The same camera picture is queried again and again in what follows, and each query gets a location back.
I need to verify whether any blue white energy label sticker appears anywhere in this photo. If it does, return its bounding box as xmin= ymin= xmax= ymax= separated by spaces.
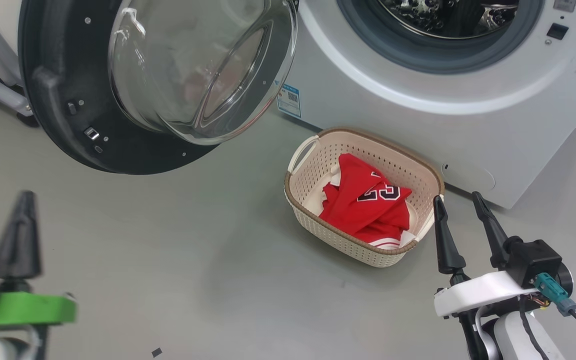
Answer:
xmin=276 ymin=84 xmax=302 ymax=119

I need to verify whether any right camera cable teal plug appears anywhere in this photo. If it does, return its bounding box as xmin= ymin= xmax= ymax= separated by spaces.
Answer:
xmin=534 ymin=272 xmax=576 ymax=346

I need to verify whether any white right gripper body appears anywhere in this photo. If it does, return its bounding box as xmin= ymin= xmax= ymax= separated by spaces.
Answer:
xmin=434 ymin=270 xmax=539 ymax=318

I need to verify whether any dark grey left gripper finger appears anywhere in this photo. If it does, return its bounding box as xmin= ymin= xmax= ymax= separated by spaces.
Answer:
xmin=0 ymin=191 xmax=42 ymax=281

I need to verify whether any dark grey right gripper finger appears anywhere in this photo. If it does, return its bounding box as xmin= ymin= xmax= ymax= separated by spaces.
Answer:
xmin=471 ymin=191 xmax=511 ymax=269
xmin=433 ymin=195 xmax=467 ymax=275

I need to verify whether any cream perforated laundry basket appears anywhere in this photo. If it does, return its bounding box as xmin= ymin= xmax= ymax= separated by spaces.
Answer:
xmin=284 ymin=127 xmax=445 ymax=269

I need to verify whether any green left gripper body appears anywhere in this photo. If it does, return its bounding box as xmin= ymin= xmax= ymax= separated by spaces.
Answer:
xmin=0 ymin=291 xmax=78 ymax=328

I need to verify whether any white front-load washing machine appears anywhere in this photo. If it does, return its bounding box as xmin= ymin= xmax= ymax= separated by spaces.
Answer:
xmin=275 ymin=0 xmax=576 ymax=210

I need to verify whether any round black glass washer door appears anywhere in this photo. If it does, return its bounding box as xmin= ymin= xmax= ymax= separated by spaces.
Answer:
xmin=18 ymin=0 xmax=300 ymax=176

